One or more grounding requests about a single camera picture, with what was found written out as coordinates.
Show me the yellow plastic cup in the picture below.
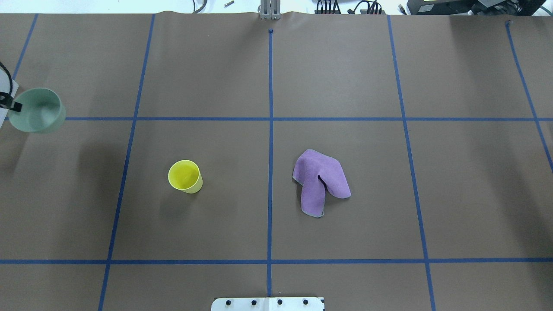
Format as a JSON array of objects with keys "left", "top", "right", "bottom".
[{"left": 168, "top": 160, "right": 203, "bottom": 194}]

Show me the green plastic bowl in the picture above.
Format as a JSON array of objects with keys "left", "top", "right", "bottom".
[{"left": 7, "top": 88, "right": 67, "bottom": 133}]

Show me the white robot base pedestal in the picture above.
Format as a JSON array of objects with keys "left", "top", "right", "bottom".
[{"left": 211, "top": 297, "right": 325, "bottom": 311}]

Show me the purple cloth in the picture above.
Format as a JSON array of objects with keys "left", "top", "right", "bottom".
[{"left": 292, "top": 149, "right": 352, "bottom": 218}]

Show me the aluminium frame post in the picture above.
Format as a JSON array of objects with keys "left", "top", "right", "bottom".
[{"left": 258, "top": 0, "right": 282, "bottom": 20}]

